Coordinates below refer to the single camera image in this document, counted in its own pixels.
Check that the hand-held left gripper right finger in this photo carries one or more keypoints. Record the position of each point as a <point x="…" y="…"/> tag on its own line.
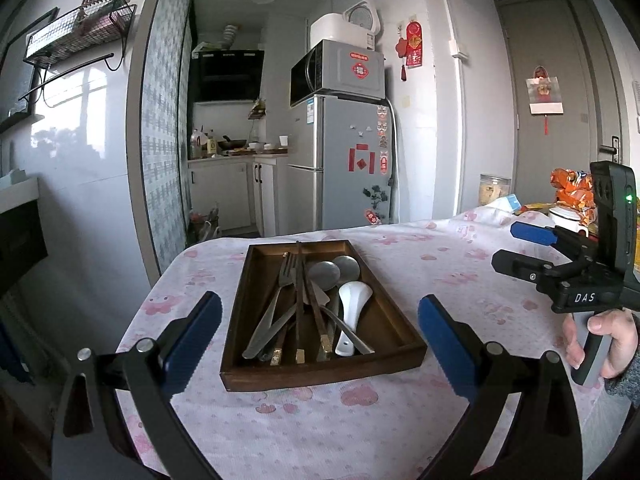
<point x="447" y="345"/>

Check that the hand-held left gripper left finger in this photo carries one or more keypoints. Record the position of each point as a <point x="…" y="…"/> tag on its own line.
<point x="192" y="342"/>

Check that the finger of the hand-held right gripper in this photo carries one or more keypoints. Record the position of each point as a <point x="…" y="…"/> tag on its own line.
<point x="530" y="231"/>
<point x="520" y="265"/>

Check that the wooden tray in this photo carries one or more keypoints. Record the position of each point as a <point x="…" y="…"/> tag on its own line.
<point x="382" y="315"/>

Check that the metal cake server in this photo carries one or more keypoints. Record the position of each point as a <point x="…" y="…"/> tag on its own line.
<point x="357" y="339"/>

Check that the white ceramic spoon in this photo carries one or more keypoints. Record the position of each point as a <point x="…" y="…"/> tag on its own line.
<point x="352" y="297"/>

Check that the metal fork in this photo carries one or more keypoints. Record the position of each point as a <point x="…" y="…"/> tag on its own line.
<point x="282" y="280"/>

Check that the metal serrated tongs piece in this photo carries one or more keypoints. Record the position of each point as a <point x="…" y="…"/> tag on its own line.
<point x="347" y="266"/>

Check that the metal spoon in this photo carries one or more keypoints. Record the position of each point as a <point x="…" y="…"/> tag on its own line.
<point x="324" y="275"/>

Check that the person's right forearm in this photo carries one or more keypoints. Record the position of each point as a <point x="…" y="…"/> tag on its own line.
<point x="622" y="387"/>

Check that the person's right hand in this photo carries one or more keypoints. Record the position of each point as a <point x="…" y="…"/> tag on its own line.
<point x="625" y="335"/>

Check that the yellow snack packet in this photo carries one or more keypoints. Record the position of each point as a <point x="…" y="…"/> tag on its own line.
<point x="537" y="208"/>

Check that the blue white tissue packet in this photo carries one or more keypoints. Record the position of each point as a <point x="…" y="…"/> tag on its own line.
<point x="507" y="204"/>

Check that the white lidded mug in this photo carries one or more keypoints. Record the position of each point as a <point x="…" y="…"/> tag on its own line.
<point x="565" y="217"/>

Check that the clear storage jar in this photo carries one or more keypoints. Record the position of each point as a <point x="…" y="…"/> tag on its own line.
<point x="492" y="192"/>

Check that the orange snack bag pile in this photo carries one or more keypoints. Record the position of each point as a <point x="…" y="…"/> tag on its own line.
<point x="572" y="190"/>

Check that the plastic bags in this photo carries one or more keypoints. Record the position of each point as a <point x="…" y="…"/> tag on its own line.
<point x="205" y="220"/>

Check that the door hanging calendar ornament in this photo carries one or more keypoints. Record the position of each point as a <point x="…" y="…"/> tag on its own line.
<point x="544" y="95"/>

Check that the pink printed tablecloth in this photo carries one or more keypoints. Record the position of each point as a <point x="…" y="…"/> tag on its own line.
<point x="325" y="430"/>

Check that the white kitchen cabinet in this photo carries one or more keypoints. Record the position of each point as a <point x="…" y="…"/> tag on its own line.
<point x="220" y="195"/>

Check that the grey door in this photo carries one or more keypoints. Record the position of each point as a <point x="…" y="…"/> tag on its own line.
<point x="575" y="60"/>

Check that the grey refrigerator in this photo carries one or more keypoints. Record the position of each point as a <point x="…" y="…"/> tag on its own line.
<point x="345" y="185"/>

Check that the black sink cabinet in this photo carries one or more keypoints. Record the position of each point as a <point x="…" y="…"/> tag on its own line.
<point x="20" y="245"/>

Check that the oil bottle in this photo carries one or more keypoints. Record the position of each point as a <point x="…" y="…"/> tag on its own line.
<point x="197" y="144"/>

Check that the black wok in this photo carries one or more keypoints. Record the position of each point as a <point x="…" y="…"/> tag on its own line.
<point x="232" y="143"/>

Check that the patterned sliding door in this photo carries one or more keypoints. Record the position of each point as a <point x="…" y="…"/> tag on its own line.
<point x="160" y="135"/>

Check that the white sink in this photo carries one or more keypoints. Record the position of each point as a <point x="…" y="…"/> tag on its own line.
<point x="17" y="190"/>

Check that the grey microwave oven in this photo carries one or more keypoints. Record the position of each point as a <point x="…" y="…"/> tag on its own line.
<point x="350" y="70"/>

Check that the black range hood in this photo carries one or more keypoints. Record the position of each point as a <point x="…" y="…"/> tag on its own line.
<point x="230" y="75"/>

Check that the white rice cooker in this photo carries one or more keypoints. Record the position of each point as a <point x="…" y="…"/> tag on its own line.
<point x="330" y="30"/>

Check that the stacked bowls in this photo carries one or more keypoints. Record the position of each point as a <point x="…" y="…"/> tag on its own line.
<point x="230" y="32"/>

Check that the white wall switch box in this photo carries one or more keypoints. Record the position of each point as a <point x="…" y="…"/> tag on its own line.
<point x="460" y="50"/>

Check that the red wall ornament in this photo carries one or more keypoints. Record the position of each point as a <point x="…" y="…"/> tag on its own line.
<point x="412" y="45"/>

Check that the black wall shelf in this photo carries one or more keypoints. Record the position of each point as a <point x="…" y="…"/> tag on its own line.
<point x="15" y="117"/>

